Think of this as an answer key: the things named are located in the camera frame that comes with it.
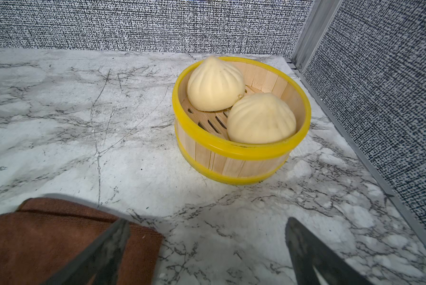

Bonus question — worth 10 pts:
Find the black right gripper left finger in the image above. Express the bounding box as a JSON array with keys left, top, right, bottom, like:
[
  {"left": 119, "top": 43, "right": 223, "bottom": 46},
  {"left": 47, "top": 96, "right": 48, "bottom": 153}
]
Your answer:
[{"left": 44, "top": 218, "right": 130, "bottom": 285}]

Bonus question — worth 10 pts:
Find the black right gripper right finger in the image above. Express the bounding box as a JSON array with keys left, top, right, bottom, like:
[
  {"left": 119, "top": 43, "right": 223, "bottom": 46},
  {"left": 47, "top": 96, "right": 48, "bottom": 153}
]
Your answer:
[{"left": 285, "top": 217, "right": 371, "bottom": 285}]

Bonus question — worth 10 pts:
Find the brown microfibre cloth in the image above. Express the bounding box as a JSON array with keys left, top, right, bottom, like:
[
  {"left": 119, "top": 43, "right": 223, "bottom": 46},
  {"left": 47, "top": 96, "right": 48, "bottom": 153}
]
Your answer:
[{"left": 0, "top": 198, "right": 164, "bottom": 285}]

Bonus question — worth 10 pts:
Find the white steamed bun front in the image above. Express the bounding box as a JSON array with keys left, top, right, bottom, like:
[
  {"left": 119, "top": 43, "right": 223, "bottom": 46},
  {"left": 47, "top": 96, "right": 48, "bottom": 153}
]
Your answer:
[{"left": 227, "top": 93, "right": 297, "bottom": 144}]

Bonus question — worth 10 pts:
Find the white steamed bun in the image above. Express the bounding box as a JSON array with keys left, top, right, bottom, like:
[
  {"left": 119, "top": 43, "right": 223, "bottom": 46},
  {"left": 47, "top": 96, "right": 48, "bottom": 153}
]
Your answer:
[
  {"left": 227, "top": 93, "right": 297, "bottom": 144},
  {"left": 187, "top": 57, "right": 245, "bottom": 112}
]

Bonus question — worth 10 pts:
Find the yellow rimmed bamboo steamer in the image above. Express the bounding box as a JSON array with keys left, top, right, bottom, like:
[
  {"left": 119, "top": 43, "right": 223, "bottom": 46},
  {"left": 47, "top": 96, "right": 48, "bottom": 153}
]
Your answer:
[{"left": 172, "top": 57, "right": 311, "bottom": 185}]

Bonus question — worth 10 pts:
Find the white steamed bun back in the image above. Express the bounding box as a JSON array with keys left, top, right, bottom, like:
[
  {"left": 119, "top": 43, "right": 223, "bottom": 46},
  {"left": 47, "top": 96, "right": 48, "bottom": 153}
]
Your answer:
[{"left": 187, "top": 57, "right": 245, "bottom": 112}]

